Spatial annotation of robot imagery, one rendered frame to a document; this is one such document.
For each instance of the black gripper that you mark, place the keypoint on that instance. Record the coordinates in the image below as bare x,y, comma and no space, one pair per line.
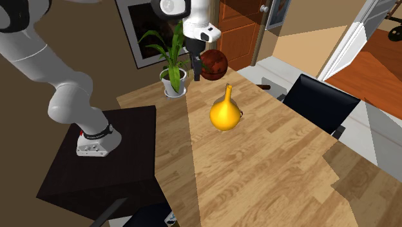
194,48

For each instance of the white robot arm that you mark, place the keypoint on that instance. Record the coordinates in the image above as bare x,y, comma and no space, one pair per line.
66,103

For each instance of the brown basketball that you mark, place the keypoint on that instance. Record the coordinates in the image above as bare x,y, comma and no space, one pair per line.
215,64

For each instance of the green plant in white pot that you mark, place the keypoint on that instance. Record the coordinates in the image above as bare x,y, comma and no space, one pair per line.
174,72

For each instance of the yellow round vase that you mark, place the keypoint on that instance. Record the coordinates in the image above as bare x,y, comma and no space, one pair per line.
224,116

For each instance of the orange wooden door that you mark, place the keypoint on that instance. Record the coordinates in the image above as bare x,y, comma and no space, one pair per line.
238,28

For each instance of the black chair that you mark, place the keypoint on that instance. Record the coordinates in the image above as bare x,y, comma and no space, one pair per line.
317,103

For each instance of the black robot stand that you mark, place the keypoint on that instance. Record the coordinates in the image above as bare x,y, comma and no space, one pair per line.
103,176

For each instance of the dark framed wall picture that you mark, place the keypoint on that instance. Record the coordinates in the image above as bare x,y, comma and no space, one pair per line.
141,34

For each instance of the small framed wall picture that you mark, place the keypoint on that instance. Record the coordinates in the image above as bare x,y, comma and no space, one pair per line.
278,12

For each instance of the white door frame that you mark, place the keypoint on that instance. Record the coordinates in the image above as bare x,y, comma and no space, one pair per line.
351,41

